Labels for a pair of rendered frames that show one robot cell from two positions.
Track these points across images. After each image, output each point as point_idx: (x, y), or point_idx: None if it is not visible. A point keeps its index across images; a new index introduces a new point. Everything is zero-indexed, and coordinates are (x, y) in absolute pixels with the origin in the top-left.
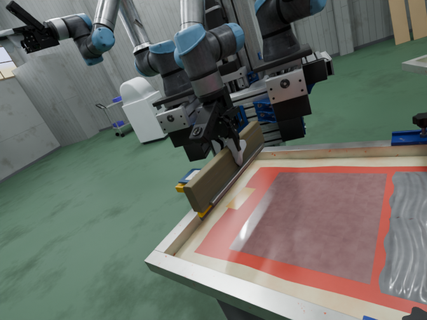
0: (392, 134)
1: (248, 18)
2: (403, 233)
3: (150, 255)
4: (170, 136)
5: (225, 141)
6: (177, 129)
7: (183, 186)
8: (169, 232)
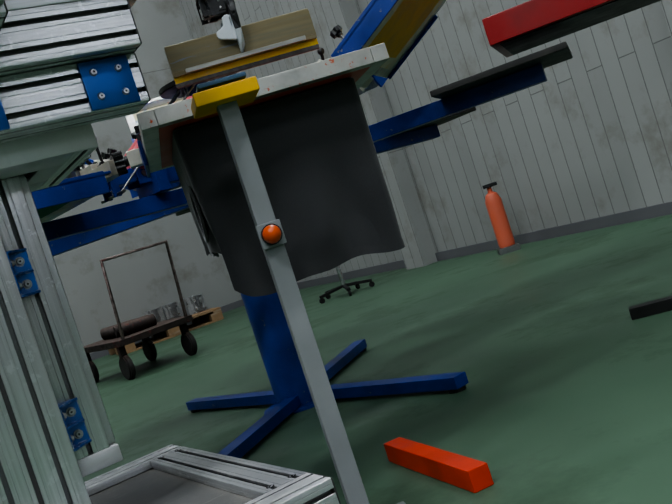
0: (140, 142)
1: None
2: None
3: (376, 45)
4: (130, 11)
5: (220, 29)
6: (131, 6)
7: (306, 8)
8: (343, 54)
